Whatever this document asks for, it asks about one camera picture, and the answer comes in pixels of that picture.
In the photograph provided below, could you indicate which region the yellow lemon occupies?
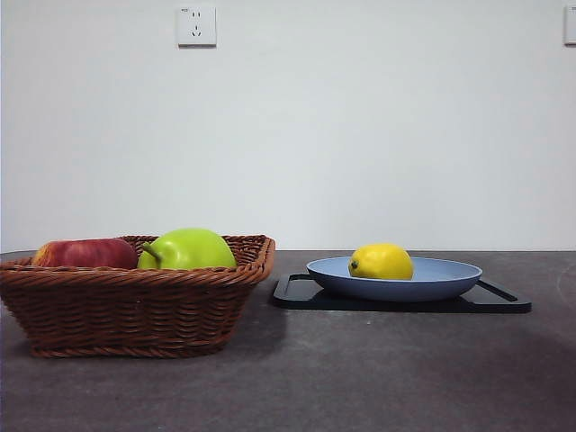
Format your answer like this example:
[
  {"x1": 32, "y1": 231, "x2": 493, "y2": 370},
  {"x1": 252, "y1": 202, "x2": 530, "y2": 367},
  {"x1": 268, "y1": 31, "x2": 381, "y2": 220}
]
[{"x1": 347, "y1": 242, "x2": 415, "y2": 281}]

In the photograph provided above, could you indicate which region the blue round plate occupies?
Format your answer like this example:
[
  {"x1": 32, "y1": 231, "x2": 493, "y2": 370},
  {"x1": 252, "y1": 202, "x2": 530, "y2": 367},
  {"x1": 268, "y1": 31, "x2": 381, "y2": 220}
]
[{"x1": 305, "y1": 256, "x2": 483, "y2": 302}]

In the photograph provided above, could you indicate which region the brown wicker basket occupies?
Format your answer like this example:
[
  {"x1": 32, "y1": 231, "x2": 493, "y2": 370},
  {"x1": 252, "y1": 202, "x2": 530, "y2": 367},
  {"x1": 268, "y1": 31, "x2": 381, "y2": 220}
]
[{"x1": 0, "y1": 233, "x2": 277, "y2": 360}]

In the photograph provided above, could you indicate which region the green apple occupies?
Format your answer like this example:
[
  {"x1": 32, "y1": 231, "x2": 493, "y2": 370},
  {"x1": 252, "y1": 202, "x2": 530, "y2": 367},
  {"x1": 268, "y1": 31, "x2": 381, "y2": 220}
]
[{"x1": 137, "y1": 227, "x2": 239, "y2": 271}]

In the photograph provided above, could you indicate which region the black flat tray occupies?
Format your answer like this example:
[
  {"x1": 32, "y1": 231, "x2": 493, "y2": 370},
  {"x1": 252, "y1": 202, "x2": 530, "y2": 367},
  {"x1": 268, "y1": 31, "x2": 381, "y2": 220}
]
[{"x1": 269, "y1": 272, "x2": 534, "y2": 315}]

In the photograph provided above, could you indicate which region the red apple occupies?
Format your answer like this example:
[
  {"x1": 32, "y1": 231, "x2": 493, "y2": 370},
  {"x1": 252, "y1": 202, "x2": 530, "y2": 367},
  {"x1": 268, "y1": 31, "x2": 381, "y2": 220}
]
[{"x1": 31, "y1": 238, "x2": 139, "y2": 270}]

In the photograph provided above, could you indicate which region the white wall socket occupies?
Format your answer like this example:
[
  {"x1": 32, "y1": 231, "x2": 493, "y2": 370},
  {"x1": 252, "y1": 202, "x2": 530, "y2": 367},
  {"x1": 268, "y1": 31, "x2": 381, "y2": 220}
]
[{"x1": 176, "y1": 4, "x2": 218, "y2": 49}]

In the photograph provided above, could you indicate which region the white wall plate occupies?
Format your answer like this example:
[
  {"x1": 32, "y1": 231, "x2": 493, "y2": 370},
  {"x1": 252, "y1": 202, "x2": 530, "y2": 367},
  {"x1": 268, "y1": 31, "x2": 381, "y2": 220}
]
[{"x1": 563, "y1": 4, "x2": 576, "y2": 47}]

